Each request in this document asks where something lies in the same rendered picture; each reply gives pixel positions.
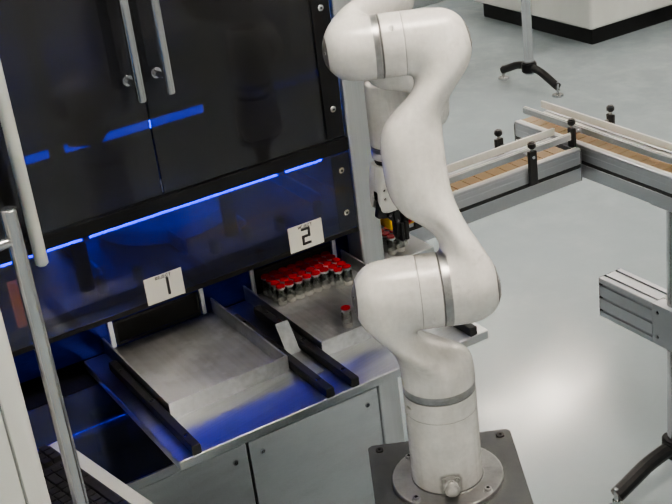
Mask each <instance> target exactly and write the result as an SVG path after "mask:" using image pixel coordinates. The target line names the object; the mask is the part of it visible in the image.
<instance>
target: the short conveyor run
mask: <svg viewBox="0 0 672 504"><path fill-rule="evenodd" d="M494 135H495V136H497V139H494V146H495V148H494V149H491V150H488V151H485V152H482V153H480V154H477V155H474V156H471V157H468V158H465V159H463V160H460V161H457V162H454V163H451V164H448V165H447V172H448V177H449V182H450V186H451V190H452V193H453V196H454V199H455V201H456V204H457V206H458V208H459V211H460V213H461V215H462V216H463V218H464V220H465V222H466V223H467V224H469V223H471V222H474V221H477V220H479V219H482V218H484V217H487V216H490V215H492V214H495V213H498V212H500V211H503V210H505V209H508V208H511V207H513V206H516V205H519V204H521V203H524V202H527V201H529V200H532V199H534V198H537V197H540V196H542V195H545V194H548V193H550V192H553V191H555V190H558V189H561V188H563V187H566V186H569V185H571V184H574V183H577V182H579V181H582V153H581V151H580V148H578V147H574V148H572V147H569V146H566V145H563V144H562V143H565V142H568V141H571V134H570V133H567V134H564V135H562V136H559V137H556V138H553V139H552V138H550V137H551V136H554V135H555V128H551V129H548V130H545V131H542V132H539V133H536V134H534V135H531V136H528V137H525V138H522V139H519V140H517V141H514V142H511V143H508V144H504V143H503V138H502V137H500V136H501V135H502V130H501V129H496V130H495V131H494ZM548 137H549V138H548ZM545 138H546V139H545ZM542 139H543V140H542ZM540 140H541V141H540ZM537 141H538V142H537ZM525 145H526V146H525ZM523 146H524V147H523ZM520 147H521V148H520ZM517 148H518V149H517ZM514 149H515V150H514ZM511 150H512V151H511ZM509 151H510V152H509ZM506 152H507V153H506ZM494 156H495V157H494ZM492 157H493V158H492ZM489 158H490V159H489ZM486 159H487V160H486ZM483 160H484V161H483ZM480 161H481V162H480ZM478 162H479V163H478ZM475 163H476V164H475ZM472 164H473V165H472ZM469 165H470V166H469ZM466 166H467V167H466ZM464 167H465V168H464ZM461 168H462V169H461ZM458 169H459V170H458ZM455 170H456V171H455ZM452 171H453V172H452ZM449 172H450V173H449ZM409 230H410V232H409V234H411V235H413V236H414V237H416V238H418V239H420V240H422V241H424V240H426V239H429V238H432V237H434V235H433V234H432V233H431V232H430V231H429V230H427V229H426V228H424V227H423V226H421V225H419V224H417V223H415V222H414V223H411V224H409Z"/></svg>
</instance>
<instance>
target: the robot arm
mask: <svg viewBox="0 0 672 504"><path fill-rule="evenodd" d="M413 5H414V0H353V1H351V2H350V3H348V4H347V5H346V6H344V7H343V8H342V9H341V10H340V11H339V12H338V13H337V14H336V15H335V16H334V18H333V19H332V20H331V22H330V23H329V25H328V27H327V29H326V31H325V34H324V37H323V41H322V54H323V59H324V62H325V64H326V66H327V67H328V69H329V70H330V71H331V72H332V73H333V74H334V75H335V76H337V77H338V78H341V79H343V80H348V81H364V92H365V101H366V110H367V119H368V128H369V137H370V145H371V155H372V158H373V159H374V161H373V162H371V166H370V177H369V189H370V203H371V206H372V207H373V208H376V210H375V217H376V218H378V219H386V218H388V219H389V220H391V221H392V227H393V235H394V236H395V238H397V239H399V240H401V241H405V240H408V239H409V232H410V230H409V220H412V221H414V222H415V223H417V224H419V225H421V226H423V227H424V228H426V229H427V230H429V231H430V232H431V233H432V234H433V235H434V236H435V237H436V239H437V241H438V243H439V250H438V251H436V252H429V253H422V254H414V255H407V256H400V257H393V258H387V259H382V260H378V261H374V262H372V263H369V264H367V265H366V266H364V267H363V268H362V269H361V270H360V271H359V272H358V273H357V275H356V277H355V279H354V282H353V284H352V291H351V297H352V304H353V308H354V312H355V315H356V316H357V318H358V320H359V322H360V323H361V325H362V326H363V327H364V329H365V330H366V331H367V332H368V333H369V334H370V335H371V336H372V337H373V338H374V339H375V340H377V341H378V342H379V343H380V344H381V345H383V346H384V347H385V348H386V349H388V350H389V351H390V352H391V353H392V354H393V355H394V356H395V358H396V360H397V362H398V364H399V367H400V372H401V378H402V387H403V395H404V405H405V414H406V423H407V432H408V441H409V450H410V453H409V454H406V455H405V457H404V458H403V459H401V460H400V462H399V463H398V464H397V465H396V467H395V469H394V471H393V475H392V483H393V488H394V491H395V493H396V494H397V496H398V497H399V498H400V499H401V500H402V501H403V502H405V503H406V504H484V503H486V502H487V501H489V500H491V499H492V498H493V497H494V496H495V495H496V494H497V493H498V492H499V490H500V489H501V487H502V484H503V480H504V472H503V467H502V464H501V462H500V461H499V459H498V458H497V457H496V456H495V455H494V454H492V453H491V452H489V451H488V450H486V449H484V448H481V444H480V432H479V420H478V408H477V394H476V382H475V370H474V363H473V358H472V355H471V353H470V351H469V349H468V348H467V347H466V346H464V345H463V344H461V343H459V342H457V341H454V340H451V339H448V338H445V337H441V336H438V335H435V334H432V333H429V332H427V331H424V329H432V328H439V327H447V326H455V325H463V324H470V323H474V322H478V321H481V320H483V319H485V318H487V317H488V316H490V315H491V314H492V313H493V312H494V311H495V310H496V309H497V307H498V305H499V302H500V298H501V295H502V293H501V283H500V279H499V275H498V273H497V270H496V266H495V265H494V264H493V262H492V260H491V259H490V257H489V256H488V254H487V253H486V251H485V250H484V248H483V247H482V245H481V244H480V242H479V241H478V240H477V238H476V237H475V235H474V234H473V233H472V231H471V230H470V228H469V226H468V225H467V223H466V222H465V220H464V218H463V216H462V215H461V213H460V211H459V208H458V206H457V204H456V201H455V199H454V196H453V193H452V190H451V186H450V182H449V177H448V172H447V165H446V157H445V149H444V141H443V133H442V124H444V123H445V122H446V120H447V118H448V116H449V97H450V95H451V93H452V92H453V90H454V88H455V86H456V85H457V83H458V82H459V80H460V79H461V77H462V75H463V74H464V72H465V70H466V68H467V67H468V64H469V62H470V58H471V53H472V39H471V35H470V31H469V28H468V26H467V25H466V23H465V21H464V20H463V19H462V18H461V17H460V16H459V15H458V14H457V13H455V12H453V11H451V10H449V9H445V8H435V7H431V8H419V9H413Z"/></svg>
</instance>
